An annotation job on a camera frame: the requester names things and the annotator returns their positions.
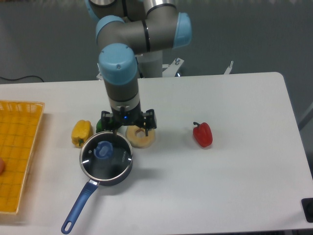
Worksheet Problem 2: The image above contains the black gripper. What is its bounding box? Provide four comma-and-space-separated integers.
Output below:
101, 104, 157, 137

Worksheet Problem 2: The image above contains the glass pot lid blue knob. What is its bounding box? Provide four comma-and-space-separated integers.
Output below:
79, 131, 134, 181

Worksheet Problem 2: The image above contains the dark blue saucepan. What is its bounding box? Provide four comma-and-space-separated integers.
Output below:
61, 131, 133, 235

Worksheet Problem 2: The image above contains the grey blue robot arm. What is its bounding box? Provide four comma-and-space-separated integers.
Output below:
85, 0, 192, 133

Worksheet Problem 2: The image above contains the beige donut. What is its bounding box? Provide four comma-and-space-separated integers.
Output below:
125, 125, 156, 148

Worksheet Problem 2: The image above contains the green bell pepper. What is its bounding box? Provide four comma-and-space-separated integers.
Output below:
96, 119, 103, 133

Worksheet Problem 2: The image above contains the yellow bell pepper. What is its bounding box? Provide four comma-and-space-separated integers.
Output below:
71, 120, 93, 148

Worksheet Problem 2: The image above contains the red bell pepper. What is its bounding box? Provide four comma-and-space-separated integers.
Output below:
193, 122, 213, 147

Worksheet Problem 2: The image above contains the yellow plastic basket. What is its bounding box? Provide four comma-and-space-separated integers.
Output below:
0, 100, 45, 214

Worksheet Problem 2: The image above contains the orange object in basket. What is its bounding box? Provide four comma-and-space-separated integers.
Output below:
0, 158, 5, 174

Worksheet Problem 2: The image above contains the black device at table edge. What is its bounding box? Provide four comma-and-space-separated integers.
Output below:
301, 198, 313, 223

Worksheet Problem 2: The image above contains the black cable on floor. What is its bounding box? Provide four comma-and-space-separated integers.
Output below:
0, 75, 45, 83

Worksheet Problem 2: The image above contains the white table frame bracket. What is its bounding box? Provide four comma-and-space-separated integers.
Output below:
224, 60, 234, 75

